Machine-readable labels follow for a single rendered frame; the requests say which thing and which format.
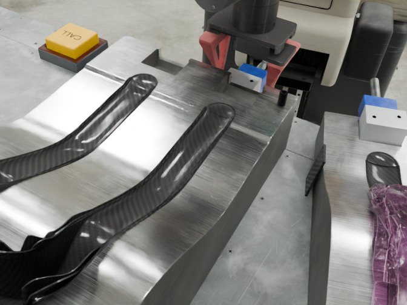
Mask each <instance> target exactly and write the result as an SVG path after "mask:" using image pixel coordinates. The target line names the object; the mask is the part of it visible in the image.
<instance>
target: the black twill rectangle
mask: <svg viewBox="0 0 407 305"><path fill-rule="evenodd" d="M325 163H326V145H325V144H323V146H322V149H321V150H320V152H319V154H318V156H317V158H316V160H315V162H314V164H313V166H312V168H311V170H310V171H309V173H308V175H307V177H306V183H305V196H306V197H307V196H308V194H309V192H310V190H311V188H312V187H313V184H314V183H315V181H316V179H317V177H318V176H319V174H320V172H321V170H322V168H323V166H324V164H325Z"/></svg>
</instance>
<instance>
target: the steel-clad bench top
mask: <svg viewBox="0 0 407 305"><path fill-rule="evenodd" d="M59 29H60V28H56V27H54V26H51V25H48V24H46V23H43V22H41V21H37V20H35V19H32V18H29V17H27V16H24V15H22V14H19V13H17V12H14V11H11V10H8V9H6V8H3V7H0V126H3V125H6V124H9V123H12V122H14V121H16V120H18V119H20V118H22V117H24V116H25V115H27V114H28V113H29V112H31V111H32V110H33V109H35V108H36V107H37V106H38V105H40V104H41V103H42V102H43V101H44V100H46V99H47V98H48V97H49V96H51V95H52V94H53V93H54V92H55V91H56V90H58V89H59V88H60V87H61V86H63V84H65V83H66V82H67V81H69V80H70V79H71V78H72V77H73V76H75V75H76V74H77V73H74V72H72V71H70V70H67V69H65V68H62V67H60V66H57V65H55V64H53V63H50V62H47V61H45V60H43V59H41V58H40V56H39V52H38V48H39V47H40V46H41V45H44V44H45V43H46V41H45V38H46V37H48V36H50V35H51V34H53V33H54V32H56V31H58V30H59ZM319 128H320V126H318V125H316V124H313V123H311V122H308V121H305V120H303V119H300V118H297V117H294V118H293V122H292V125H291V130H290V134H289V138H288V142H287V145H286V148H285V150H284V152H283V154H282V155H281V157H280V159H279V160H278V162H277V163H276V165H275V167H274V168H273V170H272V171H271V173H270V175H269V176H268V178H267V180H266V181H265V183H264V184H263V186H262V188H261V189H260V191H259V193H258V194H257V196H256V198H255V199H254V201H253V202H252V204H251V206H250V207H249V209H248V210H247V212H246V214H245V215H244V217H243V219H242V220H241V222H240V223H239V225H238V227H237V228H236V230H235V231H234V234H233V235H232V236H231V238H230V240H229V242H228V243H227V245H226V246H225V248H224V250H223V251H222V253H221V254H220V256H219V258H218V259H217V261H216V262H215V264H214V266H213V268H212V269H211V270H210V273H209V274H208V276H207V277H206V279H205V281H204V282H203V284H202V285H201V287H200V289H199V290H198V292H197V294H196V295H195V297H194V298H193V300H192V302H191V303H190V305H308V282H309V257H310V244H311V219H312V206H313V187H312V188H311V190H310V192H309V194H308V196H307V197H306V196H305V183H306V177H307V175H308V173H309V171H310V170H311V168H312V166H313V164H314V157H315V144H316V137H317V134H318V132H319Z"/></svg>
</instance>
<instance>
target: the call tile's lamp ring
mask: <svg viewBox="0 0 407 305"><path fill-rule="evenodd" d="M99 41H100V43H98V44H97V45H95V46H94V47H93V48H91V49H89V50H88V51H87V52H86V53H84V54H83V55H82V56H80V57H78V58H77V59H73V58H70V57H68V56H65V55H63V54H60V53H58V52H55V51H53V50H50V49H47V48H45V47H46V46H47V45H46V43H45V44H44V45H41V46H40V47H39V49H41V50H44V51H46V52H48V53H51V54H53V55H56V56H59V57H61V58H63V59H66V60H68V61H71V62H74V63H78V62H79V61H81V60H82V59H83V58H85V57H86V56H88V55H89V54H90V53H91V52H93V51H95V49H97V48H98V47H100V46H101V45H102V44H104V43H105V42H107V40H105V39H102V38H99Z"/></svg>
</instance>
